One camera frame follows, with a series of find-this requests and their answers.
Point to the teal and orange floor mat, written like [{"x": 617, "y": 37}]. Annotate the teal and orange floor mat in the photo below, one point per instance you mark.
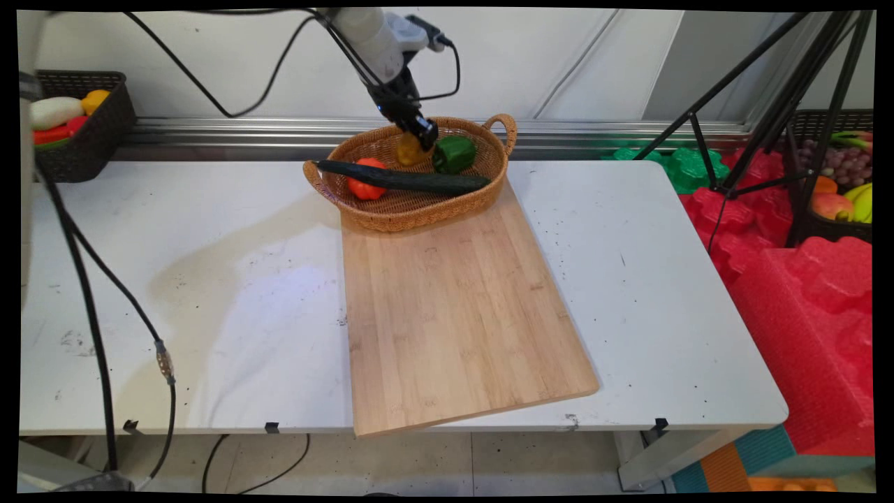
[{"x": 726, "y": 468}]

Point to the grey vertical post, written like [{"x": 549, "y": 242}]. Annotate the grey vertical post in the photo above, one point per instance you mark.
[{"x": 26, "y": 175}]

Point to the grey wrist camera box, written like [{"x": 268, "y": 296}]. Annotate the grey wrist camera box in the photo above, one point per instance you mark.
[{"x": 415, "y": 31}]

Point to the white toy radish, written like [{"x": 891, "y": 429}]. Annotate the white toy radish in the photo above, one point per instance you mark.
[{"x": 54, "y": 112}]

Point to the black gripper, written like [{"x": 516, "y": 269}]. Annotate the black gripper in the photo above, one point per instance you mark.
[{"x": 397, "y": 98}]

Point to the green foam mat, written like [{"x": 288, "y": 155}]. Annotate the green foam mat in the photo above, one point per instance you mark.
[{"x": 688, "y": 171}]

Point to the black tripod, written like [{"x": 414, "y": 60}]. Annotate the black tripod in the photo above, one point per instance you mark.
[{"x": 782, "y": 105}]

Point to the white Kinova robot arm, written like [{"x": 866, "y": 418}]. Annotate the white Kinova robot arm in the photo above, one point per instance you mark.
[{"x": 367, "y": 38}]

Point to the aluminium wall rail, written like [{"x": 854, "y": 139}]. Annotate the aluminium wall rail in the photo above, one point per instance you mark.
[{"x": 244, "y": 136}]

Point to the black plastic basket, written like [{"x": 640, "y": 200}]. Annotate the black plastic basket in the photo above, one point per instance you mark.
[
  {"x": 91, "y": 150},
  {"x": 810, "y": 227}
]

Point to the red toy pepper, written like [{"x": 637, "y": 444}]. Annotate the red toy pepper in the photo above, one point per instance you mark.
[{"x": 59, "y": 133}]

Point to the yellow-orange toy fruit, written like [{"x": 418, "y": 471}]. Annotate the yellow-orange toy fruit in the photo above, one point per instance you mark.
[{"x": 96, "y": 101}]

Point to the small orange toy fruit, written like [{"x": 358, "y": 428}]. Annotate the small orange toy fruit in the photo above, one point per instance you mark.
[{"x": 824, "y": 186}]

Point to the green bell pepper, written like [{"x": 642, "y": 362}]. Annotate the green bell pepper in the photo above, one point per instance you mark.
[{"x": 455, "y": 155}]

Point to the purple toy grapes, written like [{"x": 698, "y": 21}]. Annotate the purple toy grapes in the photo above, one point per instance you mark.
[{"x": 841, "y": 164}]

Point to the red-yellow toy apple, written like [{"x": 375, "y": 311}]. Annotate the red-yellow toy apple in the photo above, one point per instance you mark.
[{"x": 831, "y": 207}]

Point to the bamboo cutting board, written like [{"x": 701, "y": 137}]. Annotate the bamboo cutting board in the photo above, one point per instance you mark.
[{"x": 461, "y": 314}]

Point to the long dark green cucumber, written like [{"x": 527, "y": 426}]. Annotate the long dark green cucumber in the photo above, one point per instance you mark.
[{"x": 419, "y": 182}]

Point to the green and pink toy vegetable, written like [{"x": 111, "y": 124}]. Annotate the green and pink toy vegetable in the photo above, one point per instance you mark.
[{"x": 853, "y": 140}]

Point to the yellow toy banana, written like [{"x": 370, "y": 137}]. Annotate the yellow toy banana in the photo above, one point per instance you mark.
[{"x": 865, "y": 202}]

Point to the white table leg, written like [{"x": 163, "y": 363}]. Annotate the white table leg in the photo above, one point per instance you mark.
[{"x": 663, "y": 461}]

